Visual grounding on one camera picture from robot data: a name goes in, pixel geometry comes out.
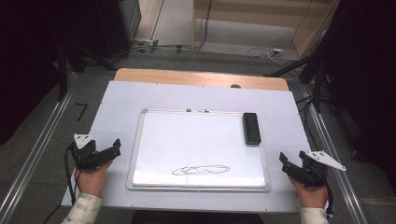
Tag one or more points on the black cabinet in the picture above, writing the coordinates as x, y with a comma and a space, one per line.
115, 25

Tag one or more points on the small dark round object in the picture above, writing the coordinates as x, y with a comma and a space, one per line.
235, 86

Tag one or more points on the aluminium floor rail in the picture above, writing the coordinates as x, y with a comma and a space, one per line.
336, 174
37, 146

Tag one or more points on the person's right hand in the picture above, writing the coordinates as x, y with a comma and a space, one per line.
311, 196

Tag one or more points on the black metal stand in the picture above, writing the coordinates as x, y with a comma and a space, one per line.
62, 77
317, 87

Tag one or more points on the grey power strip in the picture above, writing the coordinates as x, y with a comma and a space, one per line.
146, 43

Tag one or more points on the person's left hand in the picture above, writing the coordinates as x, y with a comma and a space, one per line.
90, 182

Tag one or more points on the light wooden shelf unit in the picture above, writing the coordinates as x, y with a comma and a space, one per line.
249, 15

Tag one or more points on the black whiteboard eraser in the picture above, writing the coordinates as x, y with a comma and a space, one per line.
251, 129

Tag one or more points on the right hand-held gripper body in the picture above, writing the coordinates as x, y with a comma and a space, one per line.
313, 172

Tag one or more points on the metal-framed whiteboard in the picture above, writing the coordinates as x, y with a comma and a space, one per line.
199, 146

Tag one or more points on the white table cover sheet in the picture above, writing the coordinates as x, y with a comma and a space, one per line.
121, 102

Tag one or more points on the wooden table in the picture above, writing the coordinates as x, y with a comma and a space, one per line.
186, 77

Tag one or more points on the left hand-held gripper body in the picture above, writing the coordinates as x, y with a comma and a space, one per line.
85, 157

